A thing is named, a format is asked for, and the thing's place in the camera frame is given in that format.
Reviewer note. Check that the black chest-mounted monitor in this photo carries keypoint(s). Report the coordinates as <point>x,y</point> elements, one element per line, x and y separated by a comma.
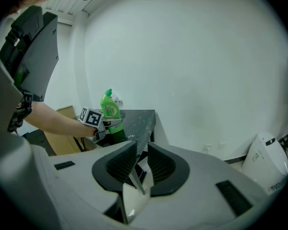
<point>40,56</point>

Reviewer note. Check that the black marble vanity table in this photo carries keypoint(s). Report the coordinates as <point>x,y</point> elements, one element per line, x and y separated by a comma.
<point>139,123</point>

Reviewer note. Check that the white wall socket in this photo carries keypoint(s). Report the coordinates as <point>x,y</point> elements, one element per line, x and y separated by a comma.
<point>207,148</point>

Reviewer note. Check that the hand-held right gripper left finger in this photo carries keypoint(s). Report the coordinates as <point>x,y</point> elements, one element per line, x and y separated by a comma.
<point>74,174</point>

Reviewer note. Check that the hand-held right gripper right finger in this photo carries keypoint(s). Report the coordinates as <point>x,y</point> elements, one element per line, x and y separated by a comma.
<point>206,176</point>

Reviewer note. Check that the brown cardboard sheet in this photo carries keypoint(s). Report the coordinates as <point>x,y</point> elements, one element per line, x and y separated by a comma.
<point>62,142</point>

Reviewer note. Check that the person's left forearm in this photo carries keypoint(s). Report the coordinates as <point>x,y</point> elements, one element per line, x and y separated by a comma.
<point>57,122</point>

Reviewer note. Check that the white toilet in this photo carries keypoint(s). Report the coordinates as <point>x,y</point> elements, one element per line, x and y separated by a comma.
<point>264,157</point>

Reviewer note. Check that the green plastic bottle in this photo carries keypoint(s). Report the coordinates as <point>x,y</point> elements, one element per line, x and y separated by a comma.
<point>109,104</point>

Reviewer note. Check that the chrome faucet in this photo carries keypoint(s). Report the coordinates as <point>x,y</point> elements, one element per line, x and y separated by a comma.
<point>119,100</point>

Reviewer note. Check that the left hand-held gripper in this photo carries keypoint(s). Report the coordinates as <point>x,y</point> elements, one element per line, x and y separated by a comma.
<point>91,117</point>

